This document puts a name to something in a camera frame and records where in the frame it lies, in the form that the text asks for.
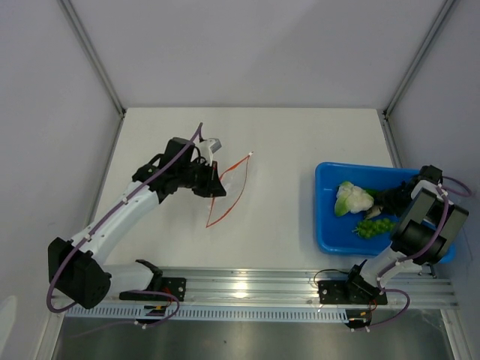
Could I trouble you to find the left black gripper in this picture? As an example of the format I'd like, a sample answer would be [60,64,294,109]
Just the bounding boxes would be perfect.
[177,158,226,198]

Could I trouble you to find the clear zip bag orange zipper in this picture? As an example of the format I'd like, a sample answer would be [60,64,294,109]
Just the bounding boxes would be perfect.
[205,151,254,228]

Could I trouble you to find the white toy cauliflower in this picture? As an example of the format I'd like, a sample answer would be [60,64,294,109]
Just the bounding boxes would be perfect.
[334,181,374,217]

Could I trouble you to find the grey toy fish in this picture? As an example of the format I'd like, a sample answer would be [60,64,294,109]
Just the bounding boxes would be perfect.
[364,205,383,220]

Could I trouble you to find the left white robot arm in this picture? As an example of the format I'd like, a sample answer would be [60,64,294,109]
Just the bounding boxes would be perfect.
[47,137,227,309]

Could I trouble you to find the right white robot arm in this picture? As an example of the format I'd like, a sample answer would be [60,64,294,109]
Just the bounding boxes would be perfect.
[342,165,469,303]

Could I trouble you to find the green toy chili pepper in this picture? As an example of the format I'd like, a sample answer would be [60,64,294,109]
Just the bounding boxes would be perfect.
[365,189,379,197]

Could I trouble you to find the green toy grapes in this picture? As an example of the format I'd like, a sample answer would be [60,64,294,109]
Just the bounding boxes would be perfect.
[352,218,396,239]

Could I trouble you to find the blue plastic tray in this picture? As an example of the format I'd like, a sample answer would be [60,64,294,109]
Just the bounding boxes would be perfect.
[315,162,444,257]

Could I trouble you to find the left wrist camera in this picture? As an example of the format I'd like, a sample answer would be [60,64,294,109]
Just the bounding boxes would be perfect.
[198,138,222,166]

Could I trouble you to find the right aluminium frame post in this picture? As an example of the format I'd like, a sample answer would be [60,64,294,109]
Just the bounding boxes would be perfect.
[382,0,461,117]

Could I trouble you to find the aluminium frame post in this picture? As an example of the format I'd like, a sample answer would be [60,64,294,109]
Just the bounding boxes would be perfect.
[382,0,461,117]
[55,0,127,117]

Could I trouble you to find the aluminium mounting rail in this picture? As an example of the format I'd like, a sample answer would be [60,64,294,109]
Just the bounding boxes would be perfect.
[49,266,461,308]

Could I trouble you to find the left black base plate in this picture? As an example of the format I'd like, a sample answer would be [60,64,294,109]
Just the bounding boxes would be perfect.
[119,277,187,302]

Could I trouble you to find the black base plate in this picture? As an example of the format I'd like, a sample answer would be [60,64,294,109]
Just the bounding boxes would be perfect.
[313,269,388,305]
[119,277,187,302]

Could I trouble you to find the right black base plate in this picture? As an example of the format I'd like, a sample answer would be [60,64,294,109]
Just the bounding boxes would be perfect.
[313,269,388,305]

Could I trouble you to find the white slotted cable duct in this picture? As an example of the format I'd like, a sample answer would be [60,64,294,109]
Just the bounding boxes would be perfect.
[66,304,349,323]

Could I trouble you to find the left aluminium frame post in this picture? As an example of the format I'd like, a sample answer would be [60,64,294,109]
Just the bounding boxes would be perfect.
[55,0,127,117]

